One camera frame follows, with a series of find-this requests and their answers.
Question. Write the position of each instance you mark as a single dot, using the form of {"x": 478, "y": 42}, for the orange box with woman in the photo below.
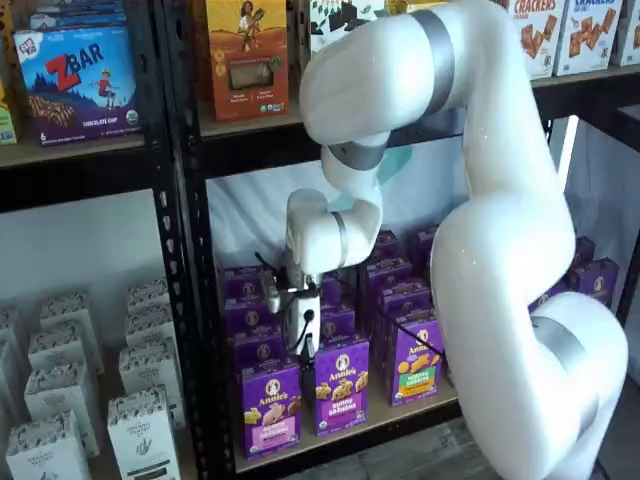
{"x": 247, "y": 60}

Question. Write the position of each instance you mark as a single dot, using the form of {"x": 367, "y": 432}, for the black metal rack, purple boxes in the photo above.
{"x": 250, "y": 150}

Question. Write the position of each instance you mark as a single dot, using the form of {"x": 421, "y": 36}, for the white Simple Mills thins box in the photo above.
{"x": 330, "y": 22}

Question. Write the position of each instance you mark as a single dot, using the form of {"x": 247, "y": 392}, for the purple Annie's box green patch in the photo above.
{"x": 417, "y": 372}

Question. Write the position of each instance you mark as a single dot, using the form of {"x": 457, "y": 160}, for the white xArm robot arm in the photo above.
{"x": 500, "y": 250}

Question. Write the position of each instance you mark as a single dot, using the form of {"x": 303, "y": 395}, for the pretzel crackers cheddar box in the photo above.
{"x": 542, "y": 45}

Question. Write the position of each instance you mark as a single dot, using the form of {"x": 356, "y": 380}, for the purple Annie's box pink patch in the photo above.
{"x": 272, "y": 410}

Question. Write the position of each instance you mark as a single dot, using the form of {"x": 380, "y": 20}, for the white blue cracker box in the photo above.
{"x": 627, "y": 30}

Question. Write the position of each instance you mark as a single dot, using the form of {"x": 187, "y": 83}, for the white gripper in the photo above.
{"x": 314, "y": 330}

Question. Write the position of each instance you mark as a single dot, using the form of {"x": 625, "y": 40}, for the white Organic Pantry box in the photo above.
{"x": 10, "y": 325}
{"x": 60, "y": 395}
{"x": 142, "y": 435}
{"x": 150, "y": 327}
{"x": 57, "y": 350}
{"x": 47, "y": 450}
{"x": 147, "y": 295}
{"x": 150, "y": 370}
{"x": 65, "y": 310}

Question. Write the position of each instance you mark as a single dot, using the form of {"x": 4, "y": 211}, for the white LED light strip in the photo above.
{"x": 570, "y": 145}

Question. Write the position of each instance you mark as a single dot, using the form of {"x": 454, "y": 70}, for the pretzel crackers sea salt box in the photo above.
{"x": 587, "y": 40}

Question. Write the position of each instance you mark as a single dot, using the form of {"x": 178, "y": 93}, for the purple Annie's box violet patch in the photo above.
{"x": 341, "y": 387}

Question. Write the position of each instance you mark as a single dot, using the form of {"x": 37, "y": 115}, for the purple Annie's box brown bunnies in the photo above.
{"x": 550, "y": 295}

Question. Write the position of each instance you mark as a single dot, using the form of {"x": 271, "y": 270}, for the yellow Bobo's box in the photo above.
{"x": 6, "y": 125}

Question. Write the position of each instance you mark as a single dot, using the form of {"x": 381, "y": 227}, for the blue snack box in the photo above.
{"x": 75, "y": 6}
{"x": 75, "y": 22}

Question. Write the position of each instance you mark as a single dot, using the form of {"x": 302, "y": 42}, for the purple Zbar snack box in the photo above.
{"x": 80, "y": 85}

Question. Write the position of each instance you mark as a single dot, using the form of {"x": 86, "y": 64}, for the black metal rack, white boxes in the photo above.
{"x": 75, "y": 187}

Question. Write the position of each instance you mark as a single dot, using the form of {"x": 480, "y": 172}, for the white backdrop sheet teal logo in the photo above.
{"x": 250, "y": 215}

